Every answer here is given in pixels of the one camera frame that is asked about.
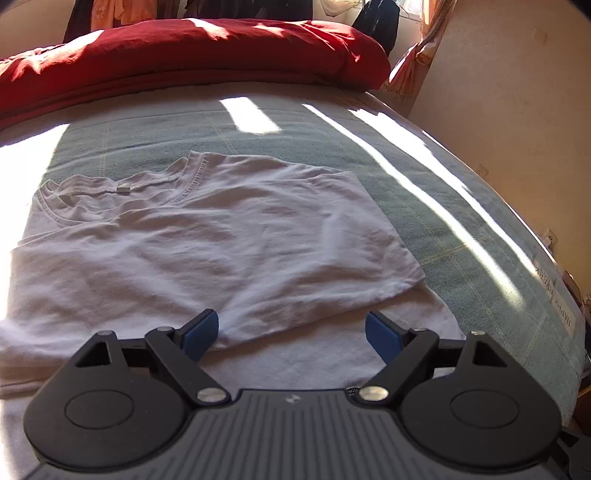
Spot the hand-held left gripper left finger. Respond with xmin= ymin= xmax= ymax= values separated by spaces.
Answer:
xmin=74 ymin=309 xmax=232 ymax=407

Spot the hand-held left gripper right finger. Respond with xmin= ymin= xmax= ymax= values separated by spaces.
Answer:
xmin=355 ymin=311 xmax=509 ymax=409

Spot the white printed long-sleeve shirt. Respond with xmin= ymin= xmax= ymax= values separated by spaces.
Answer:
xmin=0 ymin=151 xmax=467 ymax=400

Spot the orange curtain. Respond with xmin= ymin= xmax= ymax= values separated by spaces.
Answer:
xmin=383 ymin=0 xmax=455 ymax=104

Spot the red duvet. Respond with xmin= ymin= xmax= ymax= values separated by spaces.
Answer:
xmin=0 ymin=18 xmax=392 ymax=132

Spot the black garment on hanger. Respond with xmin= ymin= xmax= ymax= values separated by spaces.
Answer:
xmin=353 ymin=0 xmax=400 ymax=56

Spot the black jacket with badge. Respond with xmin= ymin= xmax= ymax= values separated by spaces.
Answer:
xmin=182 ymin=0 xmax=236 ymax=19

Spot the orange garment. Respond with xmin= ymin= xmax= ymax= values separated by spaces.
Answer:
xmin=90 ymin=0 xmax=158 ymax=31

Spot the cream hanging garment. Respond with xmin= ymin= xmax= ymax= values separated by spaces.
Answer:
xmin=318 ymin=0 xmax=365 ymax=14

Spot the plain black jacket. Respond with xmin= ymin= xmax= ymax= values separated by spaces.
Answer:
xmin=235 ymin=0 xmax=315 ymax=21

